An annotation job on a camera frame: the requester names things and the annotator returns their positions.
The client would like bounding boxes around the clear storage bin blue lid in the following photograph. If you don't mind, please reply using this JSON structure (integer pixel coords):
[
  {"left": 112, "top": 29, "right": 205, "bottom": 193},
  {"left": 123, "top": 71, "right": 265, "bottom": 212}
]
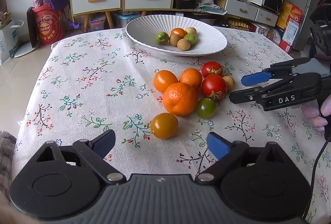
[{"left": 113, "top": 11, "right": 141, "bottom": 28}]

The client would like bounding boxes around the red snack bucket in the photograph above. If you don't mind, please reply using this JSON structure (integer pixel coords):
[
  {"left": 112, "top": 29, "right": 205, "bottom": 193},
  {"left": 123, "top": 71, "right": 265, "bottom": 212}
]
[{"left": 32, "top": 3, "right": 65, "bottom": 45}]

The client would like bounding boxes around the black panel heater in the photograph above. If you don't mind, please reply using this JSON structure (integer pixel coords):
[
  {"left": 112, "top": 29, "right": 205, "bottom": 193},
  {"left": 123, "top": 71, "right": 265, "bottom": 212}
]
[{"left": 26, "top": 7, "right": 40, "bottom": 49}]

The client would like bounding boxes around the clear storage bin left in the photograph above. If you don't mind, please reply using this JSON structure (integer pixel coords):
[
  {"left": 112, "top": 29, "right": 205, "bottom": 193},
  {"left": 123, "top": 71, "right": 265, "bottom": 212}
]
[{"left": 89, "top": 13, "right": 106, "bottom": 31}]

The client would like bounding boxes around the small mandarin orange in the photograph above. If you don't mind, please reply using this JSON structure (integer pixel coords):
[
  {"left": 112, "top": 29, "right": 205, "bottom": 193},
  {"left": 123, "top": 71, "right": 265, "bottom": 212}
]
[{"left": 180, "top": 68, "right": 203, "bottom": 90}]

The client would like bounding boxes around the white paper shopping bag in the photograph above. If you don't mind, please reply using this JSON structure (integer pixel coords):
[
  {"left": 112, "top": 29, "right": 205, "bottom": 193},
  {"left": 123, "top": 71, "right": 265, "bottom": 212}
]
[{"left": 0, "top": 12, "right": 24, "bottom": 65}]

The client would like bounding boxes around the orange cherry tomato front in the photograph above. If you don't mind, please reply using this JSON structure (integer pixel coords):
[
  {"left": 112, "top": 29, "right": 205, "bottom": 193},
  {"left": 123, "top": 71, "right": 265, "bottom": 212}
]
[{"left": 170, "top": 27, "right": 187, "bottom": 39}]

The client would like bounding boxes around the green jujube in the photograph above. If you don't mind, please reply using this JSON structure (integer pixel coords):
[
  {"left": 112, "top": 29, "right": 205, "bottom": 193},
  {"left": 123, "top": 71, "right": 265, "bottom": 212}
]
[
  {"left": 155, "top": 31, "right": 169, "bottom": 45},
  {"left": 184, "top": 33, "right": 197, "bottom": 45}
]

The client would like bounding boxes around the large mandarin orange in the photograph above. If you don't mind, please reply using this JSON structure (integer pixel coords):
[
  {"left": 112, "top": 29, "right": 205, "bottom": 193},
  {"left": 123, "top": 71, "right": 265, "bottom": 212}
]
[{"left": 163, "top": 82, "right": 198, "bottom": 117}]

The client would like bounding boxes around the yellow orange cherry tomato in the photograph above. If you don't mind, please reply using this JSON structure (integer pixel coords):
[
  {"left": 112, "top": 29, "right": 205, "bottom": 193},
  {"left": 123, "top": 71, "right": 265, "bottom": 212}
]
[{"left": 150, "top": 113, "right": 178, "bottom": 139}]

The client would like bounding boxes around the floral tablecloth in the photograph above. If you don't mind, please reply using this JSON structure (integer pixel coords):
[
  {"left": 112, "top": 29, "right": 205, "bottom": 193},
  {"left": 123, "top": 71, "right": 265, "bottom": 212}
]
[{"left": 11, "top": 26, "right": 331, "bottom": 223}]

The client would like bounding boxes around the red tomato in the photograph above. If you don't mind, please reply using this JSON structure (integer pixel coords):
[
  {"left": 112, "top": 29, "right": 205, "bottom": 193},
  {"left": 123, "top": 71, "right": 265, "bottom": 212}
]
[
  {"left": 201, "top": 75, "right": 228, "bottom": 100},
  {"left": 201, "top": 61, "right": 223, "bottom": 78}
]

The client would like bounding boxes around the red tomato front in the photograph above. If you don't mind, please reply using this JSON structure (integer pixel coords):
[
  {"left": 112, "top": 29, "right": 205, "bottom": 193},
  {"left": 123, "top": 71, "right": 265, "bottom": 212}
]
[{"left": 201, "top": 75, "right": 228, "bottom": 100}]

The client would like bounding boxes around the dark green cherry tomato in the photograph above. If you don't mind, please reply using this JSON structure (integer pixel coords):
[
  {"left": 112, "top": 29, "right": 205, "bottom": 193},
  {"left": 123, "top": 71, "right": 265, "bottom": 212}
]
[{"left": 196, "top": 98, "right": 217, "bottom": 119}]

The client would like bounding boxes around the long low sideboard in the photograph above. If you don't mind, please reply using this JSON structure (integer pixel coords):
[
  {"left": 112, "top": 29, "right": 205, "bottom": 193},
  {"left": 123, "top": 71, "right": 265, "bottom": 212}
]
[{"left": 173, "top": 0, "right": 285, "bottom": 26}]

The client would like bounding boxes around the red tomato back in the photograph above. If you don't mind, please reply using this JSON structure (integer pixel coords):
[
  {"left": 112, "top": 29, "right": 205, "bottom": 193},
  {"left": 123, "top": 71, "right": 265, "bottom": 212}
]
[{"left": 201, "top": 61, "right": 223, "bottom": 78}]

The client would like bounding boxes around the white ribbed plate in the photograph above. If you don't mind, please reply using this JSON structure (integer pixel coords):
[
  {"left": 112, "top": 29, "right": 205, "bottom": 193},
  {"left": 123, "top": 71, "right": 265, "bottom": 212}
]
[{"left": 126, "top": 15, "right": 227, "bottom": 57}]

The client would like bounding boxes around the right hand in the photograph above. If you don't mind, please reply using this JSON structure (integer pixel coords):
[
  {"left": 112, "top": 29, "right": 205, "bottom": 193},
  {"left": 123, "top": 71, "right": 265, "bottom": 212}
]
[{"left": 301, "top": 95, "right": 331, "bottom": 132}]

